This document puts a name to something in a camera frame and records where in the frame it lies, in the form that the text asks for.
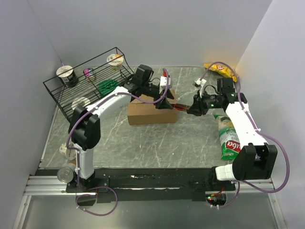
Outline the brown cardboard express box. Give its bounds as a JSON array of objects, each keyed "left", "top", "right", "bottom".
[{"left": 127, "top": 99, "right": 178, "bottom": 125}]

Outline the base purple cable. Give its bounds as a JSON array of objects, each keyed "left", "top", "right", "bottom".
[
  {"left": 210, "top": 182, "right": 240, "bottom": 210},
  {"left": 75, "top": 185, "right": 118, "bottom": 217}
]

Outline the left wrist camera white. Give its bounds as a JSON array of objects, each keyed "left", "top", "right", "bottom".
[{"left": 159, "top": 68, "right": 172, "bottom": 92}]

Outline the green lidded jar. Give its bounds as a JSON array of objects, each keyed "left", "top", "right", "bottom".
[{"left": 98, "top": 79, "right": 119, "bottom": 97}]

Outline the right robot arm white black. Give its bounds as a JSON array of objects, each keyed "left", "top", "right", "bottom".
[{"left": 187, "top": 78, "right": 278, "bottom": 190}]

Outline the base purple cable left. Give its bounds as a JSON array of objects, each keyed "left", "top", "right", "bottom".
[{"left": 75, "top": 185, "right": 118, "bottom": 217}]

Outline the small purple yogurt cup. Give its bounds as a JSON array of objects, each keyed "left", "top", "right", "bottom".
[{"left": 83, "top": 68, "right": 95, "bottom": 80}]

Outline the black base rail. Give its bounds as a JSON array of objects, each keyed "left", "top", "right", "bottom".
[{"left": 65, "top": 167, "right": 235, "bottom": 205}]

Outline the black wire rack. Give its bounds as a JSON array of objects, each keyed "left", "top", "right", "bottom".
[{"left": 43, "top": 47, "right": 134, "bottom": 122}]

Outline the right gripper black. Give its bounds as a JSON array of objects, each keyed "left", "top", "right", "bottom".
[{"left": 187, "top": 90, "right": 222, "bottom": 116}]

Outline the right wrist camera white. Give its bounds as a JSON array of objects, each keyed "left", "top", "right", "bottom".
[{"left": 193, "top": 78, "right": 207, "bottom": 98}]

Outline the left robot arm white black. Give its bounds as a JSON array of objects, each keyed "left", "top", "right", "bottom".
[{"left": 66, "top": 64, "right": 172, "bottom": 192}]

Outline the yogurt cup peach label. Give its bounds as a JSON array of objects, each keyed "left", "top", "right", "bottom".
[{"left": 107, "top": 54, "right": 124, "bottom": 71}]

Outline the orange labelled tin can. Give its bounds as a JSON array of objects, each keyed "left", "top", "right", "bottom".
[{"left": 57, "top": 160, "right": 76, "bottom": 184}]

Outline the dark labelled yogurt cup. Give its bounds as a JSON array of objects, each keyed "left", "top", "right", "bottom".
[{"left": 56, "top": 65, "right": 79, "bottom": 88}]

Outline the red black utility knife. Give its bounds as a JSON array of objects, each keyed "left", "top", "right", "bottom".
[{"left": 173, "top": 104, "right": 190, "bottom": 112}]

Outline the yellow lays chips bag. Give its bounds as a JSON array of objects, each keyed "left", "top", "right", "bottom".
[{"left": 209, "top": 64, "right": 237, "bottom": 82}]

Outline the green cassava chips bag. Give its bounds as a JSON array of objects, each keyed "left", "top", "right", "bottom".
[{"left": 213, "top": 114, "right": 241, "bottom": 160}]

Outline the white chobani yogurt cup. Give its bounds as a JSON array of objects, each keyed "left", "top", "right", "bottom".
[{"left": 59, "top": 143, "right": 76, "bottom": 161}]

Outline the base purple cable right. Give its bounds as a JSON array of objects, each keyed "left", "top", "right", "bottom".
[{"left": 210, "top": 182, "right": 240, "bottom": 210}]

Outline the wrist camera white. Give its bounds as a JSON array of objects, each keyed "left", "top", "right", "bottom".
[
  {"left": 193, "top": 78, "right": 207, "bottom": 98},
  {"left": 159, "top": 68, "right": 172, "bottom": 92}
]

